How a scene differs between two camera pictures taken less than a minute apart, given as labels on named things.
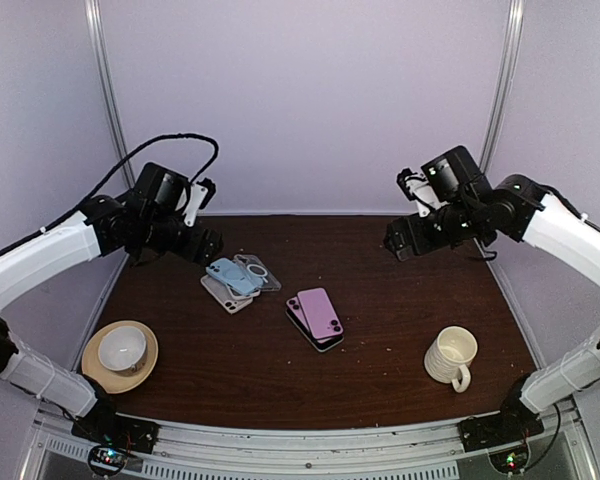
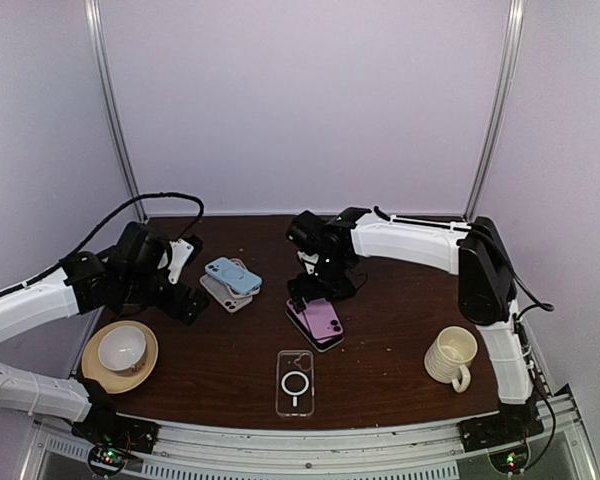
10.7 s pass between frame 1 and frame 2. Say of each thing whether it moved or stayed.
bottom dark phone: stayed
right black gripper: moved
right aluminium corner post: stayed
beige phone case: stayed
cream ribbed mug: stayed
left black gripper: moved
